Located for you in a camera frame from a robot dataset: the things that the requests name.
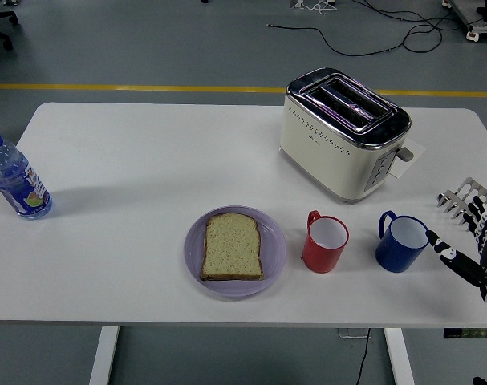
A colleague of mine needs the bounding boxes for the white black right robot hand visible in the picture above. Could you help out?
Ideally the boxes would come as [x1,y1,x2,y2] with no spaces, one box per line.
[424,195,487,334]

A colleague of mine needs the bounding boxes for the blue enamel cup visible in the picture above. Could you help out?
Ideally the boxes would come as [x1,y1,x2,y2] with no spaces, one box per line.
[374,209,431,274]

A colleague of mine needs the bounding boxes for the red enamel cup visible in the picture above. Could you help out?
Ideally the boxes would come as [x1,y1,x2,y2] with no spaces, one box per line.
[302,209,351,274]

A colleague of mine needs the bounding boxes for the slice of bread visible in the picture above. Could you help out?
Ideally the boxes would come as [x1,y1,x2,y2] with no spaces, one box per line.
[200,213,265,282]

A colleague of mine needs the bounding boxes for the metal toast rack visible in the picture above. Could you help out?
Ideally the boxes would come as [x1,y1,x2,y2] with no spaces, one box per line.
[436,176,487,233]

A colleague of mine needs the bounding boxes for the black table control panel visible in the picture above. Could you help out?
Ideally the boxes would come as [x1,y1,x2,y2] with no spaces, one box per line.
[442,328,487,339]

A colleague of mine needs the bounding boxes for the white table leg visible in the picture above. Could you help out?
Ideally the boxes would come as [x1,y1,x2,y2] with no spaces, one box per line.
[383,327,416,385]
[88,326,120,385]

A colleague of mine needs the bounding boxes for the grey box under table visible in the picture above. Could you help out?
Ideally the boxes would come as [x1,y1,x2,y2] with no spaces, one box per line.
[337,327,371,340]

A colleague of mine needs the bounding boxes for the cream and chrome toaster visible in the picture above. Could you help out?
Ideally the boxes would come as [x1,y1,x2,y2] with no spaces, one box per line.
[278,67,415,205]

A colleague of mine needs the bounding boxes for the purple round plate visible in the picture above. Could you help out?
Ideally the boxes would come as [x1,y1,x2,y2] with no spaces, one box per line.
[183,205,287,298]

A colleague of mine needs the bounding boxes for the yellow floor tape line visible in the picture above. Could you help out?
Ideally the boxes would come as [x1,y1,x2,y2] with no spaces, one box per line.
[0,83,487,99]

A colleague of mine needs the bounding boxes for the plastic bottle with blue cap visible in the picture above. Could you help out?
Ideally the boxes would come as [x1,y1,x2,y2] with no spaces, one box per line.
[0,128,54,221]

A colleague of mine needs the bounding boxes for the black office chair base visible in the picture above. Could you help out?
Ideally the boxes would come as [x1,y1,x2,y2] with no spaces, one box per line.
[0,10,19,51]

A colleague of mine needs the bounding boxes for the thin black hanging cable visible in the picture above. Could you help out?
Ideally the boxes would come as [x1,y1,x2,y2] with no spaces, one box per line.
[354,328,372,385]

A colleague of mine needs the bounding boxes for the long black floor cable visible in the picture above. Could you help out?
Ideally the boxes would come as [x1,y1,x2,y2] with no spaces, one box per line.
[266,0,469,57]

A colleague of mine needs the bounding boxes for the wheeled metal equipment frame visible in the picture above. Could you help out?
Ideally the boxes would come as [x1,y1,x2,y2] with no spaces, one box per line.
[441,0,487,43]

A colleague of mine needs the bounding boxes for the white floor cables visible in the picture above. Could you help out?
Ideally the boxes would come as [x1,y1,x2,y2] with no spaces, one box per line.
[289,0,336,15]

